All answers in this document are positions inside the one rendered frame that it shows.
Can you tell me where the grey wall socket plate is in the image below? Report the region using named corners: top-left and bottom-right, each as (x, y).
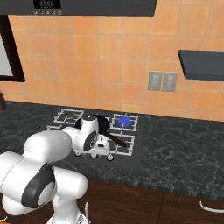
top-left (147, 70), bottom-right (164, 92)
top-left (162, 71), bottom-right (179, 93)

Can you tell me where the blue burner flame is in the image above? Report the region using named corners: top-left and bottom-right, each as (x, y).
top-left (117, 116), bottom-right (132, 127)

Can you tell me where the brown wooden cupboard door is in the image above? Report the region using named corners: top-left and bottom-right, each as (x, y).
top-left (76, 178), bottom-right (166, 224)
top-left (158, 191), bottom-right (224, 224)

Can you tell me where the dark grey wall shelf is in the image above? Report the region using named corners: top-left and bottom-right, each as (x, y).
top-left (178, 49), bottom-right (224, 82)

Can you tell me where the dark grey range hood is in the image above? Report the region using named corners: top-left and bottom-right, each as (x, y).
top-left (0, 0), bottom-right (158, 18)

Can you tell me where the dark framed window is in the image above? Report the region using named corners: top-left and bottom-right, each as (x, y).
top-left (0, 15), bottom-right (26, 83)

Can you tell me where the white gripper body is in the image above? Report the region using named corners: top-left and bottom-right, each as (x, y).
top-left (74, 142), bottom-right (112, 157)

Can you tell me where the black frying pan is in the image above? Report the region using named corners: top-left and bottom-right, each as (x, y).
top-left (92, 114), bottom-right (128, 148)

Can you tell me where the black stove hob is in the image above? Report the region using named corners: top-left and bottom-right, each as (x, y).
top-left (38, 106), bottom-right (147, 173)

